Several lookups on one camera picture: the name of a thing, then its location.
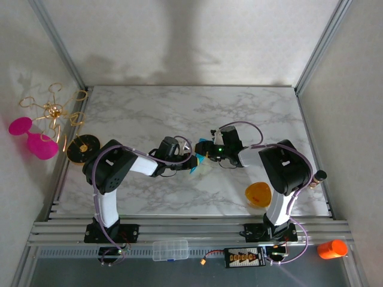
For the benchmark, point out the blue square paper sheet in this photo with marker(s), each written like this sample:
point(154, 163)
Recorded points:
point(194, 170)

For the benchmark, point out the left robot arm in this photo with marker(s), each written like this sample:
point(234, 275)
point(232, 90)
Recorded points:
point(109, 166)

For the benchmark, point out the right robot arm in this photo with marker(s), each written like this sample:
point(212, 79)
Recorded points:
point(284, 167)

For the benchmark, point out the orange plastic bowl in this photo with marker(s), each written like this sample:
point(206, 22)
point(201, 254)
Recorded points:
point(257, 194)

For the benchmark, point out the clear plastic organizer box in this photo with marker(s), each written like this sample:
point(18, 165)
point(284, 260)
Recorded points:
point(170, 250)

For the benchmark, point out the small brown bottle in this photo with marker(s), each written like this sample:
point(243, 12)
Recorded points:
point(319, 177)

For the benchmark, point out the black charging board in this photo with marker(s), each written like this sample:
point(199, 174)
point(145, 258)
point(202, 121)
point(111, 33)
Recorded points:
point(243, 257)

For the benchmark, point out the small black controller board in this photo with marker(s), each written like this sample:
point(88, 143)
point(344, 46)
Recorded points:
point(109, 252)
point(276, 252)

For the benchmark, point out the pink plastic wine glass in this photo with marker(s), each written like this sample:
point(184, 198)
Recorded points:
point(42, 148)

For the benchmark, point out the orange plastic cup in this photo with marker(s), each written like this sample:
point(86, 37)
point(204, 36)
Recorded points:
point(332, 249)

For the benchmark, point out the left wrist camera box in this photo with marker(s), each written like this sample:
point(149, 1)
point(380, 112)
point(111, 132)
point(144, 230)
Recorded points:
point(167, 146)

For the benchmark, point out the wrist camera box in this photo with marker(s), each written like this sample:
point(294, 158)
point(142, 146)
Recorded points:
point(232, 136)
point(167, 146)

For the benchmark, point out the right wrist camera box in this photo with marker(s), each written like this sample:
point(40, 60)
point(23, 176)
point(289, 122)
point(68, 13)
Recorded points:
point(232, 136)

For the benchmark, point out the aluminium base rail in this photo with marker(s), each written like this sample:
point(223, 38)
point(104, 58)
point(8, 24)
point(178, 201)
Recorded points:
point(191, 230)

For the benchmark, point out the aluminium side rail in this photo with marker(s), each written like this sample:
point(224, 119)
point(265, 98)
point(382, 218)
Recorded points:
point(309, 134)
point(61, 179)

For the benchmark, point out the aluminium frame post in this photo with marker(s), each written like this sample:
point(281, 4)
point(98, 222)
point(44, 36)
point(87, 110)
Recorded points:
point(323, 45)
point(61, 48)

